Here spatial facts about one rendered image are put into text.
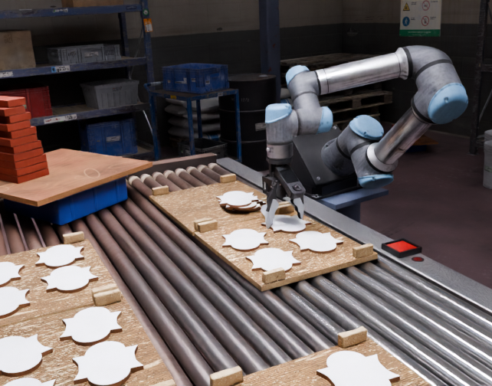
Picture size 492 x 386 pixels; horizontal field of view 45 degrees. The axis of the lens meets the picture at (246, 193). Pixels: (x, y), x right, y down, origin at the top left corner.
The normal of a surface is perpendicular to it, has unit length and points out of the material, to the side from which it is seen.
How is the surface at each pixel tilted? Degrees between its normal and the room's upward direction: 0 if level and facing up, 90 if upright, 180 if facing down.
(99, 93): 96
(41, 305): 0
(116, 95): 96
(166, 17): 90
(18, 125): 90
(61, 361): 0
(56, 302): 0
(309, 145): 47
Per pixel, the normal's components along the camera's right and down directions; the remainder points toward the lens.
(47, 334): -0.04, -0.95
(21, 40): 0.51, 0.37
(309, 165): 0.36, -0.48
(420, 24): -0.83, 0.20
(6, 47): 0.70, 0.23
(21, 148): 0.83, 0.14
